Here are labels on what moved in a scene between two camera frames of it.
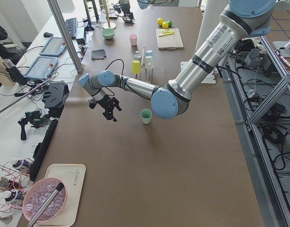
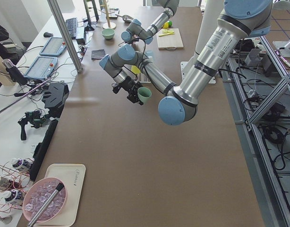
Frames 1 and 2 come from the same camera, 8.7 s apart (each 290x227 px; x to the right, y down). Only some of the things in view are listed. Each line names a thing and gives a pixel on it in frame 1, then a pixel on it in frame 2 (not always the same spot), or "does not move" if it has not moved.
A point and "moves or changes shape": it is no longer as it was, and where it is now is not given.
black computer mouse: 46,34 does not move
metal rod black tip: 58,189 does not move
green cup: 146,115 moves or changes shape
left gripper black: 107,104 → 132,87
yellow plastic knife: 166,34 does not move
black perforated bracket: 54,98 does not move
